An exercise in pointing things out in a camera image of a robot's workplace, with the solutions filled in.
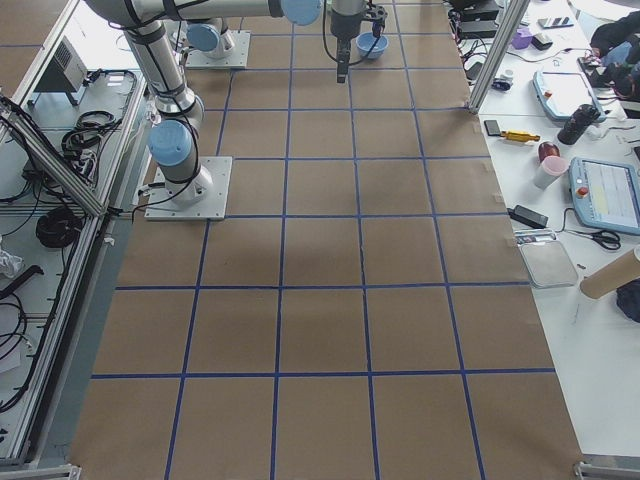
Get dark red jar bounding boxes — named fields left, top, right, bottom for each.
left=538, top=141, right=560, bottom=163

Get aluminium frame beam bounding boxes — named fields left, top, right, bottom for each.
left=1, top=95, right=107, bottom=217

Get far teach pendant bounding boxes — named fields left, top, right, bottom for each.
left=532, top=70, right=606, bottom=123

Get purple box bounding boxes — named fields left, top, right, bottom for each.
left=511, top=27, right=533, bottom=50

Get black phone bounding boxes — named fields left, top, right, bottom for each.
left=483, top=119, right=502, bottom=137

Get yellow handled tool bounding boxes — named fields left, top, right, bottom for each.
left=500, top=130, right=541, bottom=143

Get black scissors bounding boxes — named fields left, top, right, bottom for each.
left=567, top=229, right=621, bottom=251

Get black power brick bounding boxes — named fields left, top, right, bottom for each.
left=507, top=205, right=548, bottom=229

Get coiled black cable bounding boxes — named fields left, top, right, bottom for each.
left=35, top=205, right=79, bottom=250

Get blue bowl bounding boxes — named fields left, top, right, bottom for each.
left=355, top=32, right=389, bottom=60

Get teach pendant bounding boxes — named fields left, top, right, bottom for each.
left=568, top=157, right=639, bottom=236
left=532, top=70, right=606, bottom=123

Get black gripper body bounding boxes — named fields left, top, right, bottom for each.
left=330, top=0, right=388, bottom=40

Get grey control box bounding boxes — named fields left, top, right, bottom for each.
left=29, top=36, right=88, bottom=106

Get black water bottle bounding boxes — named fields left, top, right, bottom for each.
left=557, top=104, right=600, bottom=145

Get aluminium frame post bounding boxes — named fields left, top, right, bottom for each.
left=467, top=0, right=529, bottom=114

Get cardboard tube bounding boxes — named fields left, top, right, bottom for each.
left=579, top=246, right=640, bottom=299

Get pink lidded white cup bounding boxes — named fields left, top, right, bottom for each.
left=533, top=155, right=570, bottom=190

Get near teach pendant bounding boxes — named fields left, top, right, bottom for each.
left=568, top=157, right=639, bottom=236

